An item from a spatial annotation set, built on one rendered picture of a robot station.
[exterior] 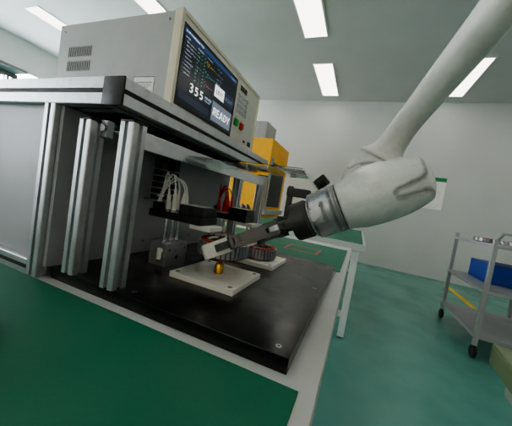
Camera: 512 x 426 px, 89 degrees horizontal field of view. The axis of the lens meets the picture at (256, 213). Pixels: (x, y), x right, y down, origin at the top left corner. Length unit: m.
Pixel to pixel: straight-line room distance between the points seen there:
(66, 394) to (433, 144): 6.08
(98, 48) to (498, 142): 6.17
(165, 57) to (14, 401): 0.59
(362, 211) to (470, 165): 5.75
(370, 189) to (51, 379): 0.47
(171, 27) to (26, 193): 0.44
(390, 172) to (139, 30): 0.60
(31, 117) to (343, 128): 5.78
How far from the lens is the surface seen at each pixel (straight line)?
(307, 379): 0.39
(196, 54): 0.70
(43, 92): 0.65
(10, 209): 0.73
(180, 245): 0.67
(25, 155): 0.70
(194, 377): 0.36
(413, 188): 0.48
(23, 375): 0.38
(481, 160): 6.26
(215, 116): 0.75
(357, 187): 0.47
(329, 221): 0.48
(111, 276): 0.50
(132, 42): 0.75
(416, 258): 5.98
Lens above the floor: 0.96
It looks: 3 degrees down
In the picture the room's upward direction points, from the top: 9 degrees clockwise
